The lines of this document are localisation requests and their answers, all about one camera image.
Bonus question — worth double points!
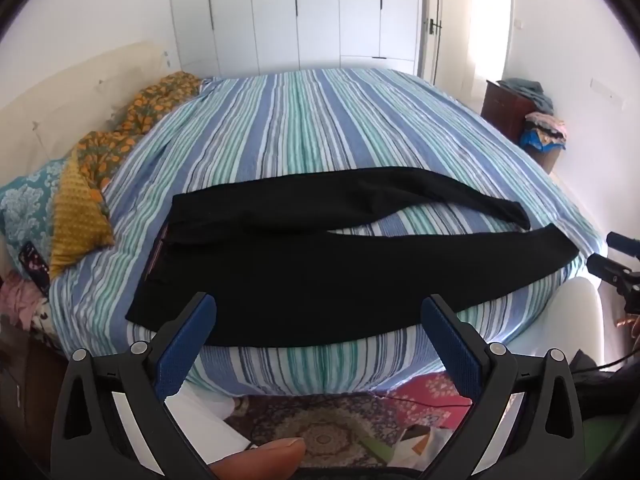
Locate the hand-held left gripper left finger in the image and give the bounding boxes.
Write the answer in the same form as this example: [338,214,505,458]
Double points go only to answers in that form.
[50,292,217,480]

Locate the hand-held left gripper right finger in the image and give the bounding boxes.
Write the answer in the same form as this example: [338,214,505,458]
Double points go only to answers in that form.
[420,293,586,480]

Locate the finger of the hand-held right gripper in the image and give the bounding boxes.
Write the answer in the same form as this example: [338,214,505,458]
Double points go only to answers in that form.
[606,232,640,262]
[586,254,640,312]

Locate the black pants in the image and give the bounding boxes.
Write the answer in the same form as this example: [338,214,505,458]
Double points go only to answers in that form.
[125,166,581,349]

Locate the person's left hand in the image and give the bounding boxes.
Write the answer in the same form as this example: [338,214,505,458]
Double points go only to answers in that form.
[207,437,307,480]

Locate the cardboard box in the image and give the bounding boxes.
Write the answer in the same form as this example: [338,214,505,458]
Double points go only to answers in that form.
[534,146,565,176]

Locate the blue bag of clothes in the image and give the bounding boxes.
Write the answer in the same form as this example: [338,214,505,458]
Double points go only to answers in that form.
[519,112,568,152]

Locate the patterned rug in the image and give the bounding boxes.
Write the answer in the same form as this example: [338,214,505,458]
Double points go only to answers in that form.
[222,374,473,471]

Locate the yellow dotted pillow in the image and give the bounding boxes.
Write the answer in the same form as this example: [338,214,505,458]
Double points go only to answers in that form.
[49,156,116,281]

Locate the pink clothes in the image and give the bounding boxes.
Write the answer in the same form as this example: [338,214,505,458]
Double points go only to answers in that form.
[0,272,51,333]

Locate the dark patterned phone case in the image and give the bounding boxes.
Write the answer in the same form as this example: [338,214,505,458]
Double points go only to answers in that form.
[18,241,51,297]

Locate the grey clothes pile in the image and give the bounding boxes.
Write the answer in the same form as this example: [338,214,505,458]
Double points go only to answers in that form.
[497,77,555,115]

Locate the dark wooden dresser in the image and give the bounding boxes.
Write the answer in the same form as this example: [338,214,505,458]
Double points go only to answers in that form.
[481,80,538,145]

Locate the teal floral pillow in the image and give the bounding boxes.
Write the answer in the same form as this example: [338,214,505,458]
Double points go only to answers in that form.
[0,159,68,273]

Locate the orange floral blanket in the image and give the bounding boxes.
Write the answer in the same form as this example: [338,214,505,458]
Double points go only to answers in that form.
[70,71,205,192]

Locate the striped bed sheet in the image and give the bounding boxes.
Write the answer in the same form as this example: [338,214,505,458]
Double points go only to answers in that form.
[49,67,609,397]

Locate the cream headboard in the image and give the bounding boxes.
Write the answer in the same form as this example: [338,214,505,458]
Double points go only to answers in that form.
[0,41,173,188]

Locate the white door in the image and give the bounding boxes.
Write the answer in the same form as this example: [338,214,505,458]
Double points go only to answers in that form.
[420,0,445,86]

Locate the white wardrobe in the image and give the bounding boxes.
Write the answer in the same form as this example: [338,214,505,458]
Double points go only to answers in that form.
[167,0,426,78]

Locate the black cable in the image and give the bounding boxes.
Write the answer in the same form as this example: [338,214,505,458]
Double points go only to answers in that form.
[572,332,640,375]

